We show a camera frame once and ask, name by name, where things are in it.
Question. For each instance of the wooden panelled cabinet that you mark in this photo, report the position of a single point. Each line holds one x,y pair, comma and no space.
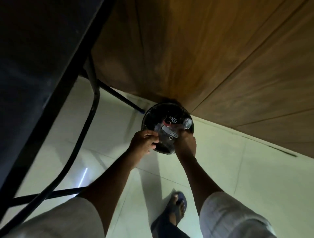
208,66

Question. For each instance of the person's left hand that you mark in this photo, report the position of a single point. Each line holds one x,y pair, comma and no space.
141,142

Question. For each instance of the person's right hand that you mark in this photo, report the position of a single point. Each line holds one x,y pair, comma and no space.
185,146

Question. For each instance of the black metal-framed table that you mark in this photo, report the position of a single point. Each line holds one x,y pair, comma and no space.
41,93

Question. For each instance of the person's dark trousers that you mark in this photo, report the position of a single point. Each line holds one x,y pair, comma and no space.
169,231

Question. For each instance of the person's left fingers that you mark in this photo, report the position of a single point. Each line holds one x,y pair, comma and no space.
151,140

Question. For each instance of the dark blue slipper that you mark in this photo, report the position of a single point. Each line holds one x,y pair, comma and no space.
171,210

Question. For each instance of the person's left forearm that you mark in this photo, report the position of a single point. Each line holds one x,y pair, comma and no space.
110,182

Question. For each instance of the round black plastic-wrapped pan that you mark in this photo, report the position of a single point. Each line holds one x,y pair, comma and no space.
169,127

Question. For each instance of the person's white shirt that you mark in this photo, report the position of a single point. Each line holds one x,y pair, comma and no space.
81,218

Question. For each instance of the person's foot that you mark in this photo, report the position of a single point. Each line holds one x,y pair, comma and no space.
177,207

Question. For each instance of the person's right forearm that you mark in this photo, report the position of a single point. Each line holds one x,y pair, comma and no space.
200,179

